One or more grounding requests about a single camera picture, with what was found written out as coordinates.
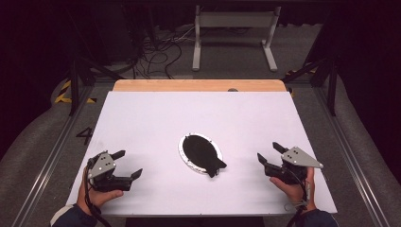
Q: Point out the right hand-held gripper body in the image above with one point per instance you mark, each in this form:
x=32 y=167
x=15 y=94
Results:
x=298 y=157

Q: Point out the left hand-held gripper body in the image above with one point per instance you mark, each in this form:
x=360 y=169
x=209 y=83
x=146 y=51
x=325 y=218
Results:
x=101 y=166

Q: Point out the white oval plate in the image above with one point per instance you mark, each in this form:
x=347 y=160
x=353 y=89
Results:
x=183 y=154

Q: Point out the black fish-shaped pad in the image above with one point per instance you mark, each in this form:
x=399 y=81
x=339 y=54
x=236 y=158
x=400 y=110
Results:
x=200 y=151

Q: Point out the person's left hand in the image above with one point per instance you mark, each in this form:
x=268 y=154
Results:
x=96 y=198

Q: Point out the person's right hand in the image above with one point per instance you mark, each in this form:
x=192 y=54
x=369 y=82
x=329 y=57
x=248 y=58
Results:
x=296 y=193

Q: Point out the white board sheet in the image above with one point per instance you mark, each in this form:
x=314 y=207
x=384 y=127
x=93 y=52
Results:
x=201 y=113

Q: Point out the black metal stand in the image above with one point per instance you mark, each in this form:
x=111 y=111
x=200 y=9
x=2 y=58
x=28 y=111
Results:
x=75 y=88
x=331 y=88

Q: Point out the yellow black floor tape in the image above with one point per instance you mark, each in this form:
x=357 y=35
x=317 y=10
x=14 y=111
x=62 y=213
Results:
x=64 y=94
x=299 y=72

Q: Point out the wooden table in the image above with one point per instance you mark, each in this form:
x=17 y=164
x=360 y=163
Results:
x=198 y=85

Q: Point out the aluminium floor rail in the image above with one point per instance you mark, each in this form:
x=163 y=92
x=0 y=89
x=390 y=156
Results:
x=50 y=160
x=350 y=157

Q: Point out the white metal desk frame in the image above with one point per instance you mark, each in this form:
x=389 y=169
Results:
x=235 y=19

